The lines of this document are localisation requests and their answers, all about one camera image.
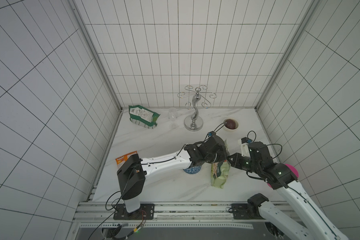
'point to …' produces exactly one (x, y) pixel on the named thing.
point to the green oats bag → (220, 171)
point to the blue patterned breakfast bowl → (193, 169)
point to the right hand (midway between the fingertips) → (221, 158)
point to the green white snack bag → (143, 116)
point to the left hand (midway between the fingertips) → (225, 158)
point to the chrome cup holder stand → (195, 123)
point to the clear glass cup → (172, 113)
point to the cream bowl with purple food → (231, 125)
